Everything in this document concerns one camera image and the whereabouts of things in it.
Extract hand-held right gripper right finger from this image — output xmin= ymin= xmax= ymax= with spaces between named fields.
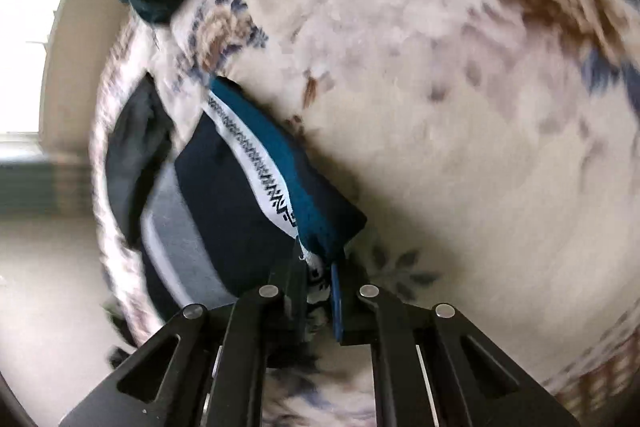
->
xmin=330 ymin=259 xmax=581 ymax=427

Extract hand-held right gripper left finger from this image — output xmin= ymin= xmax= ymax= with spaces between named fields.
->
xmin=59 ymin=257 xmax=308 ymax=427

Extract navy teal underwear patterned waistband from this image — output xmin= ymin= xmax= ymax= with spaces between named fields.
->
xmin=139 ymin=76 xmax=368 ymax=338

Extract floral blanket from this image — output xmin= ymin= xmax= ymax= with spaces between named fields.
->
xmin=90 ymin=0 xmax=640 ymax=427

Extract black folded cloth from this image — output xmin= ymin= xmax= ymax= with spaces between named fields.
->
xmin=105 ymin=74 xmax=173 ymax=248

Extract grey-green checked curtain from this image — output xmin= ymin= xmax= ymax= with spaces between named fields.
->
xmin=0 ymin=142 xmax=98 ymax=220

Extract window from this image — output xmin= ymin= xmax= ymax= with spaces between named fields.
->
xmin=0 ymin=0 xmax=71 ymax=135

